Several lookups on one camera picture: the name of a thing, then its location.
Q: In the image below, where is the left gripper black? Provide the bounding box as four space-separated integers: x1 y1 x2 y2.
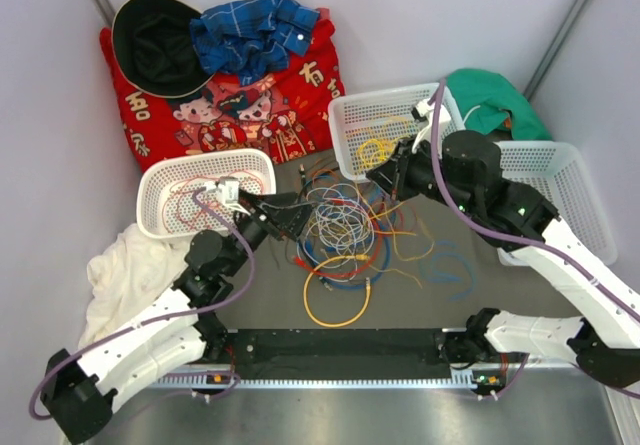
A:
223 189 319 277

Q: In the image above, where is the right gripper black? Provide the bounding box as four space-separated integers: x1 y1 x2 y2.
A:
366 135 477 218

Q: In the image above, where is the bright yellow thin cable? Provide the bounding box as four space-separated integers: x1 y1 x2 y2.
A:
356 137 401 171

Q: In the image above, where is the thick red cable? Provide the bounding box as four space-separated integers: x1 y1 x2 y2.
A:
162 177 211 234

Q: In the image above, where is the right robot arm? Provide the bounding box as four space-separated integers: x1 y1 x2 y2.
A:
366 130 639 398

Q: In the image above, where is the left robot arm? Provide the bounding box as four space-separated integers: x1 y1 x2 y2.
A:
29 188 313 444

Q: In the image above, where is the white rectangular basket, middle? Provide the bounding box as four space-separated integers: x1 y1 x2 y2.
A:
328 83 438 182

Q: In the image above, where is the white rectangular basket,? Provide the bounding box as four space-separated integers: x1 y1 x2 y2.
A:
498 141 618 265
328 83 438 182

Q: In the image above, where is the red printed cloth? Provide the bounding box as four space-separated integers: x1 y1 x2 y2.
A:
99 8 345 171

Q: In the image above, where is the white oval perforated basket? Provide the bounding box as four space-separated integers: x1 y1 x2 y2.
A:
136 149 276 241

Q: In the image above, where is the green cloth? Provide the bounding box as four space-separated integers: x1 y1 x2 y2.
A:
446 68 552 141

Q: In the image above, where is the white cloth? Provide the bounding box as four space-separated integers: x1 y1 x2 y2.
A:
78 223 190 348

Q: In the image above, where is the white rectangular basket, right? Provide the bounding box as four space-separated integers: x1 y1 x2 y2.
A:
498 141 618 265

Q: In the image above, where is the blue plaid shirt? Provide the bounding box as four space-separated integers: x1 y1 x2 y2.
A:
189 0 320 86

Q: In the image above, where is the black hat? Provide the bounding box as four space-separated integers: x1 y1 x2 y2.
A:
111 0 211 98

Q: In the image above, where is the dark blue cable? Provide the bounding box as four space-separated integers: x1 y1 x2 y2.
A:
292 179 401 291

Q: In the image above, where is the black cable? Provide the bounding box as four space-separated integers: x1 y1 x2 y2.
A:
269 164 331 271

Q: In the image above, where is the white thin cable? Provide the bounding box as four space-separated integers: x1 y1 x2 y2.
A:
304 184 374 256

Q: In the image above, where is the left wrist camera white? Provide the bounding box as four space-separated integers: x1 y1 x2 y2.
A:
203 177 249 215

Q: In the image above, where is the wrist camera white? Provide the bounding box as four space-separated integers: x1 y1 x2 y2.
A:
203 177 249 215
411 99 451 153

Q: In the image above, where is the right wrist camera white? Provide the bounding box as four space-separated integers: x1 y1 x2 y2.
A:
411 99 451 153

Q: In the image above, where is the thick amber yellow cable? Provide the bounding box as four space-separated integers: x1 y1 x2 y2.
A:
303 254 372 328

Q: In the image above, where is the light blue loose cable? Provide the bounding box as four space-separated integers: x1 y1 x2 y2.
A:
418 239 479 302

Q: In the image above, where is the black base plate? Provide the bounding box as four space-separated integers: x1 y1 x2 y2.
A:
227 329 451 380

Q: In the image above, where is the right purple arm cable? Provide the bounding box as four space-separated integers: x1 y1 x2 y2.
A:
429 78 640 401

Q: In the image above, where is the grey corner post right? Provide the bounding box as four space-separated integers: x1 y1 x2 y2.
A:
523 0 593 101

